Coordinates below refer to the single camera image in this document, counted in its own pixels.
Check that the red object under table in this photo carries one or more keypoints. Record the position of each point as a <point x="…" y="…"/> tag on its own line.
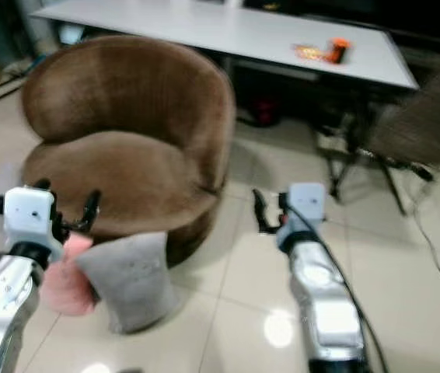
<point x="267" y="113"/>

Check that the orange yellow snack packet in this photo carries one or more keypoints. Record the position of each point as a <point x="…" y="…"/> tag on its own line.
<point x="309" y="53"/>

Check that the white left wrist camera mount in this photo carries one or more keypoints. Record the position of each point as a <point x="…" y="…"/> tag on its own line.
<point x="32" y="217"/>

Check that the brown round sofa chair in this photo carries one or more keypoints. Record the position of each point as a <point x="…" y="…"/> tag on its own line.
<point x="130" y="93"/>

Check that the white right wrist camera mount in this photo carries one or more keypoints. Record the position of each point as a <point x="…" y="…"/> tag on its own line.
<point x="307" y="203"/>

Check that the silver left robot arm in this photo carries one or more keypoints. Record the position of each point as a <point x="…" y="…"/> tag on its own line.
<point x="6" y="311"/>

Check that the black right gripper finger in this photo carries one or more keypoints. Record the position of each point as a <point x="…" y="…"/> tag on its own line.
<point x="262" y="214"/>

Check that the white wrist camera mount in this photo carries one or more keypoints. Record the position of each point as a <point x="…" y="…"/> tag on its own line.
<point x="32" y="217"/>
<point x="307" y="203"/>

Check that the pink fluffy pillow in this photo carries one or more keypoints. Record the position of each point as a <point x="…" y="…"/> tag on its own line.
<point x="68" y="287"/>

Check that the grey square pillow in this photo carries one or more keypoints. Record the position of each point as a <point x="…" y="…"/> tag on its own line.
<point x="134" y="284"/>

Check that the grey brown fabric chair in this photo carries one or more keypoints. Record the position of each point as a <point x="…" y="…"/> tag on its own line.
<point x="418" y="120"/>

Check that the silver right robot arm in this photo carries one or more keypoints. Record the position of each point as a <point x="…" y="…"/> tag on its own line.
<point x="325" y="303"/>

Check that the orange small bottle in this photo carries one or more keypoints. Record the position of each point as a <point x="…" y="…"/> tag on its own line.
<point x="339" y="51"/>

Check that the white long table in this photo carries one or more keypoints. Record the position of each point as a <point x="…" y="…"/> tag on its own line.
<point x="212" y="31"/>

